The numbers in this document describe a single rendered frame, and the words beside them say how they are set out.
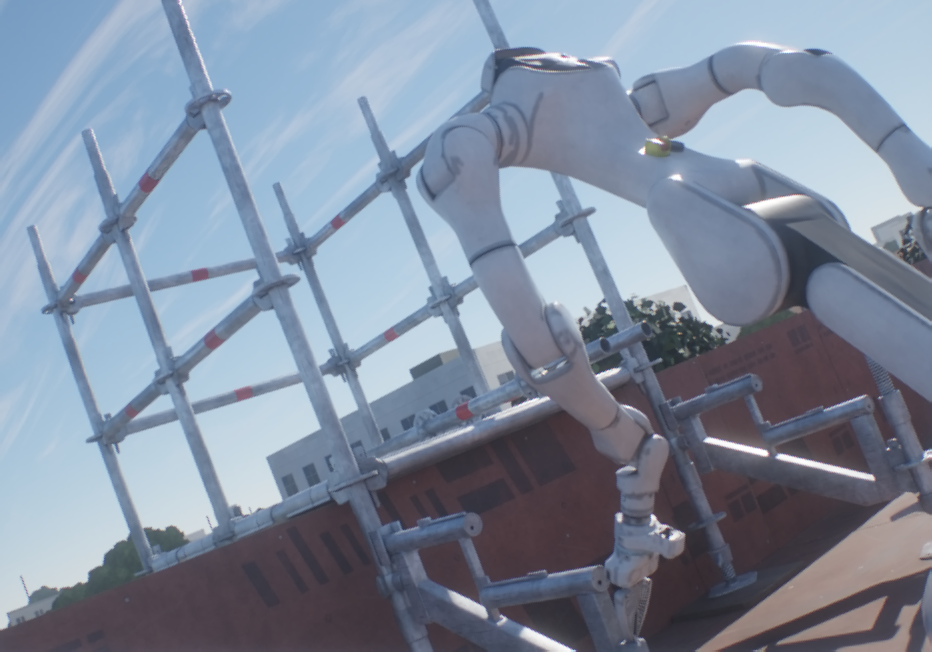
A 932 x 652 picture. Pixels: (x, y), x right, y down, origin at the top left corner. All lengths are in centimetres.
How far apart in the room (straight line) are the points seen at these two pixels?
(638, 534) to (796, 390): 218
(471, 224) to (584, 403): 32
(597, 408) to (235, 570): 110
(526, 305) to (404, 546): 99
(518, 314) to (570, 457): 157
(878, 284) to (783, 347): 260
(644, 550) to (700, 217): 66
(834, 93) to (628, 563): 85
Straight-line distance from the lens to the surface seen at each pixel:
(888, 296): 135
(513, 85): 166
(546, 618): 287
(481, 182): 152
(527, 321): 150
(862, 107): 162
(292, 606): 247
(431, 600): 236
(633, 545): 183
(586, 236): 320
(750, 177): 156
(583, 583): 197
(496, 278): 148
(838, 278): 137
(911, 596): 252
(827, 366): 415
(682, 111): 181
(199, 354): 293
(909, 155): 158
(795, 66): 165
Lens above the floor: 68
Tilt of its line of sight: 7 degrees up
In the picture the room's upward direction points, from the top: 22 degrees counter-clockwise
